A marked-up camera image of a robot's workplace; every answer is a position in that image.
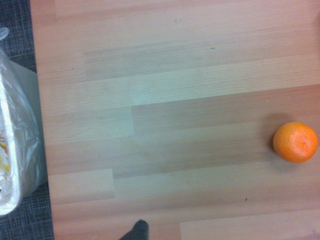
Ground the grey waste bin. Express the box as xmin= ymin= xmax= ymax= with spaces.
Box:
xmin=10 ymin=61 xmax=49 ymax=199

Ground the orange tangerine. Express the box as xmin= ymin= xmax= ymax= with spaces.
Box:
xmin=272 ymin=121 xmax=319 ymax=164

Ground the clear plastic bin liner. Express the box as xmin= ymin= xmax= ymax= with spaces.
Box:
xmin=0 ymin=26 xmax=44 ymax=217

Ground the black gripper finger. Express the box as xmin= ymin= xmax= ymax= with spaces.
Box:
xmin=118 ymin=219 xmax=150 ymax=240

